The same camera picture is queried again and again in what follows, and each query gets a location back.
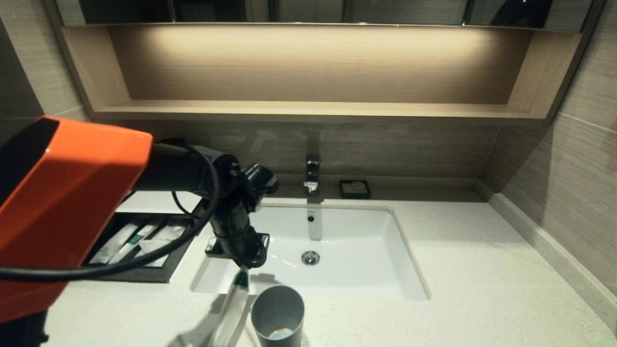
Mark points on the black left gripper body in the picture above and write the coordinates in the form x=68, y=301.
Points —
x=238, y=241

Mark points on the translucent packet with green band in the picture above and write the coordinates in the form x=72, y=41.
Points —
x=236, y=308

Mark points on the black drawer with toiletries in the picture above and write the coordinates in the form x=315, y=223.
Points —
x=166, y=275

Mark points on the black and orange left arm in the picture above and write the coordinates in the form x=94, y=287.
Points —
x=72, y=202

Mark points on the small white flat sachet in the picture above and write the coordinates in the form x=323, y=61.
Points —
x=172, y=233

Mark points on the chrome sink drain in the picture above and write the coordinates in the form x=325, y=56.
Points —
x=311, y=258

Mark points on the white folded sachet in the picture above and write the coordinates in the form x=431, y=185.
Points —
x=159, y=260

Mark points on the grey plastic cup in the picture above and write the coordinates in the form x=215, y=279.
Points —
x=265, y=323

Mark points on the chrome faucet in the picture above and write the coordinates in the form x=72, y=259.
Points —
x=312, y=172

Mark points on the white sink basin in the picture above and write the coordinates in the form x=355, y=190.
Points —
x=347, y=250

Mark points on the black soap dish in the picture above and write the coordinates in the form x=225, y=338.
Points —
x=344, y=194

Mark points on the small round soap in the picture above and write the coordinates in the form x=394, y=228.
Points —
x=357, y=185

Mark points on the mirror cabinet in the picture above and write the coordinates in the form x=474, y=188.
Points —
x=409, y=10

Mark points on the light wooden wall shelf niche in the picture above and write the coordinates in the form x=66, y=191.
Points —
x=313, y=110

